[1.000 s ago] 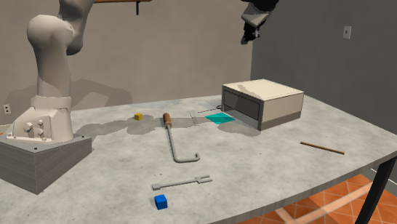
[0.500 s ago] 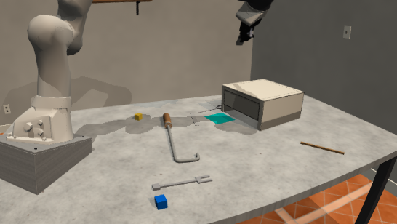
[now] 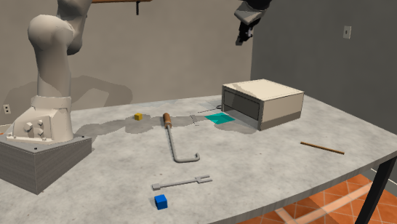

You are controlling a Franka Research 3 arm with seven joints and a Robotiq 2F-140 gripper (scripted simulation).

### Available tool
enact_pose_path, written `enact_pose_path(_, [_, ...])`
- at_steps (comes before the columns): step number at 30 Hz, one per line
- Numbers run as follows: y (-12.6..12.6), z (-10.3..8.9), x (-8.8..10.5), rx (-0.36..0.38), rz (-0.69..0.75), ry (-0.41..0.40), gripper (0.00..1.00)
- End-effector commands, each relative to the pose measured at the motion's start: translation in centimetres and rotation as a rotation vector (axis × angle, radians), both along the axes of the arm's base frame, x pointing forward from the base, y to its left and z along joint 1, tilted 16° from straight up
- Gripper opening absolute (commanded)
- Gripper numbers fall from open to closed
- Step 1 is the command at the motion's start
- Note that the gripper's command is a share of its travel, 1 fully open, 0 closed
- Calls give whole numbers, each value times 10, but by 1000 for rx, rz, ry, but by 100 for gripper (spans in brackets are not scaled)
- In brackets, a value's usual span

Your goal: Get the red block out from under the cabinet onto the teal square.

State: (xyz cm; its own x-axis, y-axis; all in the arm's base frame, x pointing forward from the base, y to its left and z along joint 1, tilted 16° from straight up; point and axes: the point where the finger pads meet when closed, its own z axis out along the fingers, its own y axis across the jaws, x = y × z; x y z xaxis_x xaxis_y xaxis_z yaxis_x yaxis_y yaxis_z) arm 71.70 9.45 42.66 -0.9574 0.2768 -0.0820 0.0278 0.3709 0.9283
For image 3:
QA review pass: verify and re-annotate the steel hook with wooden handle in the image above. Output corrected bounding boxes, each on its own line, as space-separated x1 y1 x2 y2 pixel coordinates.
163 113 200 163

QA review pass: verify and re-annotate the small yellow cube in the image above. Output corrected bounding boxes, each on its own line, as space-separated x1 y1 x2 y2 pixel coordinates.
135 113 143 121

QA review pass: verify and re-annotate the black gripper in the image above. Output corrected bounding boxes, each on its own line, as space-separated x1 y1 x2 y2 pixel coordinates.
236 18 261 46

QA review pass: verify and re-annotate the small blue cube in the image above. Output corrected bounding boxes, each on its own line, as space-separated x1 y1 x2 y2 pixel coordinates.
154 194 168 210

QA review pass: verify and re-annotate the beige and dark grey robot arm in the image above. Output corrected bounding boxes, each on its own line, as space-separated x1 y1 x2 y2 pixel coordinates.
7 0 272 145

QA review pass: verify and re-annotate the low beige cabinet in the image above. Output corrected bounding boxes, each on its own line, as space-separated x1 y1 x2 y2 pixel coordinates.
221 79 305 131

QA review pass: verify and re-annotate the teal square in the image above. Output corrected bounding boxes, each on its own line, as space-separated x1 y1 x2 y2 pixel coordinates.
205 113 235 124

